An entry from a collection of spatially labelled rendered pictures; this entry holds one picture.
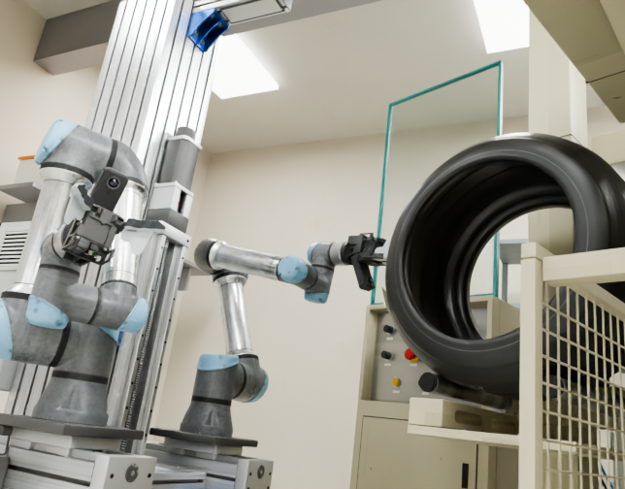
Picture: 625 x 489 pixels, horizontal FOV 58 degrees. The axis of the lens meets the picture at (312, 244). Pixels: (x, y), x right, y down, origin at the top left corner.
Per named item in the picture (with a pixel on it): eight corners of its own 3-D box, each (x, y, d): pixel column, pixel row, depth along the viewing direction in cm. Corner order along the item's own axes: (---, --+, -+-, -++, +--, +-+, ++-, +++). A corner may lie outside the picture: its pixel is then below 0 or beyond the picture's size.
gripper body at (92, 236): (114, 261, 94) (90, 271, 104) (132, 216, 98) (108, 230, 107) (69, 242, 90) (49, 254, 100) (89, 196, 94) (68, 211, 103)
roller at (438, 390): (505, 389, 150) (512, 405, 147) (491, 398, 152) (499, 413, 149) (430, 368, 128) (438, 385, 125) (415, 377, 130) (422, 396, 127)
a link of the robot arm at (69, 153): (60, 368, 115) (122, 132, 132) (-20, 355, 106) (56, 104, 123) (45, 368, 124) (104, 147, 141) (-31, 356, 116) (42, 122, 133)
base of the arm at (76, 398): (15, 414, 117) (28, 366, 120) (72, 420, 129) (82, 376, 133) (66, 423, 110) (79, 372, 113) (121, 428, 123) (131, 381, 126)
